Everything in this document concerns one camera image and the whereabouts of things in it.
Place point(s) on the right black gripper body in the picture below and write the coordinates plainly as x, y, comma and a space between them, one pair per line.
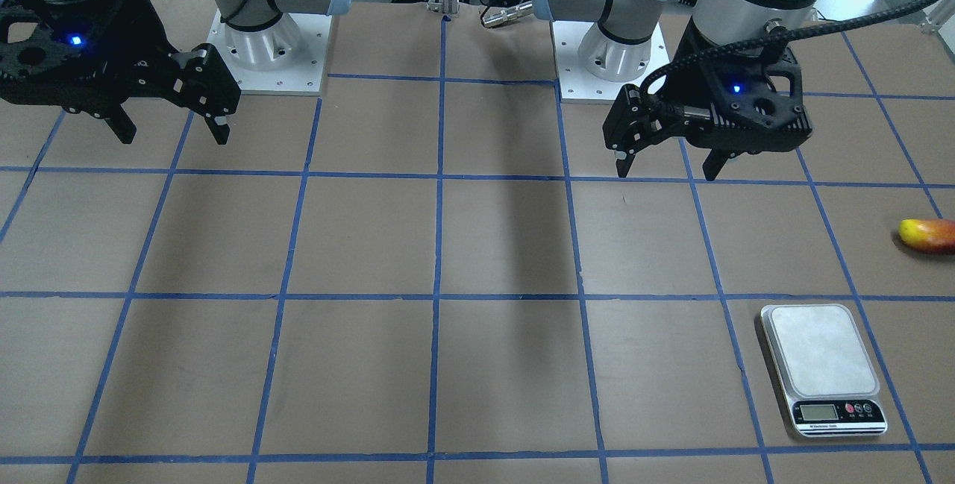
136, 36

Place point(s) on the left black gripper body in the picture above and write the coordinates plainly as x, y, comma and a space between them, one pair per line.
690, 72

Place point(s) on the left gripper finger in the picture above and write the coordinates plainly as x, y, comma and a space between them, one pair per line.
631, 127
714, 163

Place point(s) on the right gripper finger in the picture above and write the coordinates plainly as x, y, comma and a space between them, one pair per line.
119, 122
204, 84

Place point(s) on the yellow red mango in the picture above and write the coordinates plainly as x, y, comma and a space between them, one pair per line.
929, 236

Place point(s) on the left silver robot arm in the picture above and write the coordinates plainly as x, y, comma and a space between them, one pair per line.
713, 23

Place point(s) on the silver digital kitchen scale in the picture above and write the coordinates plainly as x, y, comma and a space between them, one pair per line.
826, 376

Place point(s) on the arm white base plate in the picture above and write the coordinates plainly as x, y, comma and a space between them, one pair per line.
287, 59
592, 69

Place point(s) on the silver cable connector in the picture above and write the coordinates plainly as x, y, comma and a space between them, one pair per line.
507, 15

